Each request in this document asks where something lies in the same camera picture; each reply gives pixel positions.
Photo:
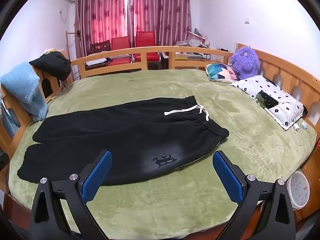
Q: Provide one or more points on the white floral pillow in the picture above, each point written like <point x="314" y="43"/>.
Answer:
<point x="282" y="100"/>

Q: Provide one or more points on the white charger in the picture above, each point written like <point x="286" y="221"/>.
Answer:
<point x="296" y="127"/>

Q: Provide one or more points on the cluttered desk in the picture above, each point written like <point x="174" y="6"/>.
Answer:
<point x="195" y="41"/>

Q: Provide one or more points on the geometric patterned cushion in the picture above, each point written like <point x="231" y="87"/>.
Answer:
<point x="221" y="72"/>

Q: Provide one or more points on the dark wooden chair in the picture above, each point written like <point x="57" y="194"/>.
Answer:
<point x="100" y="47"/>

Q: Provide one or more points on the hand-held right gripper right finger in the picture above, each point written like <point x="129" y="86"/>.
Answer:
<point x="228" y="177"/>

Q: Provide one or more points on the light blue fleece throw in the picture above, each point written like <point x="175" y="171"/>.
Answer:
<point x="22" y="85"/>

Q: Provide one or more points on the wooden coat rack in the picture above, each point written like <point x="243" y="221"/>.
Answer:
<point x="67" y="45"/>

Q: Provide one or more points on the dark green floral cloth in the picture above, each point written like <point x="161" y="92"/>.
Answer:
<point x="267" y="100"/>

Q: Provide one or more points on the purple plush toy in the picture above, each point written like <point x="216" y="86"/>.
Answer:
<point x="245" y="62"/>

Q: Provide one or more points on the black pants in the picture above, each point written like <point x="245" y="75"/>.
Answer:
<point x="112" y="135"/>

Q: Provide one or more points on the green fleece blanket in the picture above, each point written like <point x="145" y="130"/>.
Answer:
<point x="175" y="205"/>

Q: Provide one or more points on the black garment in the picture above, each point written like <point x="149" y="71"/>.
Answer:
<point x="52" y="65"/>

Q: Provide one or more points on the wooden bedside cabinet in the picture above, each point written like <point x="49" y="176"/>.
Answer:
<point x="312" y="170"/>

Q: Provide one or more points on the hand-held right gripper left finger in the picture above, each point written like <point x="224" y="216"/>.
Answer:
<point x="97" y="177"/>

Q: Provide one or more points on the wooden bed frame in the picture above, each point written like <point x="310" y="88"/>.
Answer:
<point x="140" y="52"/>

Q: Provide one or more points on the small pale blue toy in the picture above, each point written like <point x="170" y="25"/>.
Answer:
<point x="304" y="125"/>

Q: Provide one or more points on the red chair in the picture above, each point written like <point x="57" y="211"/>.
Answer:
<point x="145" y="38"/>
<point x="121" y="45"/>

